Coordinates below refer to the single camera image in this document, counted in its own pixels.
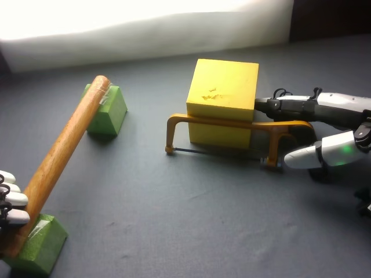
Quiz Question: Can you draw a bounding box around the wooden dowel rod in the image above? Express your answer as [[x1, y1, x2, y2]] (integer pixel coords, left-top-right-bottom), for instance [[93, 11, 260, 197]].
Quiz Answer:
[[0, 75, 111, 258]]

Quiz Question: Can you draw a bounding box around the yellow hacksaw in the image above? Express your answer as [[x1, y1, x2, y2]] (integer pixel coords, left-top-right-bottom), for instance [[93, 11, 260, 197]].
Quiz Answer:
[[165, 113, 317, 174]]

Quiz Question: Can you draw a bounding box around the yellow wooden block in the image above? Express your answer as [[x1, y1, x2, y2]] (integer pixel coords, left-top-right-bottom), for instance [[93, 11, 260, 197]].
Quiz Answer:
[[185, 58, 260, 149]]

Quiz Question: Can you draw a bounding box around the dark brown panel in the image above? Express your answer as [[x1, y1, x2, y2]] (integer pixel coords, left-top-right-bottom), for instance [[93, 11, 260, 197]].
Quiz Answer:
[[289, 0, 371, 43]]

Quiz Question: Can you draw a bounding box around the white backdrop cloth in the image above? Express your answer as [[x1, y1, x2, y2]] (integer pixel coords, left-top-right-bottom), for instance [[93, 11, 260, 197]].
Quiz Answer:
[[0, 0, 293, 73]]

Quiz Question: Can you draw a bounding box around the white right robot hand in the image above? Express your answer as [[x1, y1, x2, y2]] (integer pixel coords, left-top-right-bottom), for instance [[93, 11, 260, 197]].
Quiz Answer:
[[254, 86, 371, 183]]

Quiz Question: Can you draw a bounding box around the green support block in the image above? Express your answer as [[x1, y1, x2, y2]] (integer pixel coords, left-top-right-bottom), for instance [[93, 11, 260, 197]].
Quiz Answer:
[[0, 213, 69, 276], [82, 83, 128, 136]]

